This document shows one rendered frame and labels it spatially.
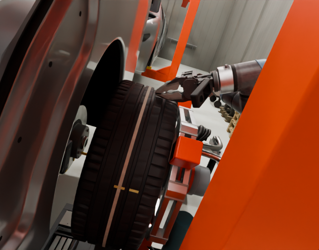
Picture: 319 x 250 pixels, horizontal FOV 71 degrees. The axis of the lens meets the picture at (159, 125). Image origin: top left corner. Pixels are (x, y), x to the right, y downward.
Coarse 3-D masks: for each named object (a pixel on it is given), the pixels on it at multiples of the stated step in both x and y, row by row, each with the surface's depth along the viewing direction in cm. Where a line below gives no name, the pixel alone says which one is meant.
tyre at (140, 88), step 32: (128, 96) 74; (96, 128) 65; (128, 128) 67; (160, 128) 68; (96, 160) 62; (160, 160) 64; (96, 192) 63; (128, 192) 63; (96, 224) 66; (128, 224) 65
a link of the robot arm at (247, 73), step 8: (232, 64) 72; (240, 64) 70; (248, 64) 69; (256, 64) 68; (240, 72) 69; (248, 72) 68; (256, 72) 68; (240, 80) 69; (248, 80) 69; (256, 80) 68; (240, 88) 71; (248, 88) 71
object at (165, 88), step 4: (164, 84) 75; (168, 84) 74; (172, 84) 74; (176, 84) 74; (160, 88) 75; (164, 88) 75; (168, 88) 75; (172, 88) 75; (176, 88) 74; (156, 92) 77; (160, 92) 76
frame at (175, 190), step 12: (180, 108) 93; (180, 120) 81; (192, 120) 83; (180, 132) 75; (192, 132) 76; (168, 180) 68; (180, 180) 73; (168, 192) 68; (180, 192) 67; (156, 204) 110; (180, 204) 69; (156, 216) 73; (168, 216) 75; (156, 228) 73; (168, 228) 73; (156, 240) 75
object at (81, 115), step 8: (80, 112) 97; (80, 120) 100; (72, 128) 92; (80, 128) 94; (88, 128) 101; (72, 136) 91; (80, 136) 92; (88, 136) 105; (72, 144) 91; (80, 144) 95; (72, 152) 92; (80, 152) 99; (72, 160) 106
